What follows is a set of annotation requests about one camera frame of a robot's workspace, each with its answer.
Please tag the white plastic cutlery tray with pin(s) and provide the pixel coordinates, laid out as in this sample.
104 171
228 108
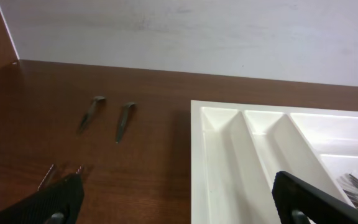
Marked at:
237 149

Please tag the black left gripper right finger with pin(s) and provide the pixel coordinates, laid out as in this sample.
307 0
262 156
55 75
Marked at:
297 201

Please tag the left small metal spoon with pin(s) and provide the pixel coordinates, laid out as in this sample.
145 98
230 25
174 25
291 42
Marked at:
90 112

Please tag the small metal spoon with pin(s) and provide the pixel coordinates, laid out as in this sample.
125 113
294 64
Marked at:
90 112
123 119

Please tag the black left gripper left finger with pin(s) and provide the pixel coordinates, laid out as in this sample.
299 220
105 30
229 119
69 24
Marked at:
58 203

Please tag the right small metal spoon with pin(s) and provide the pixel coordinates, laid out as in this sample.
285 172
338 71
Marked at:
123 119

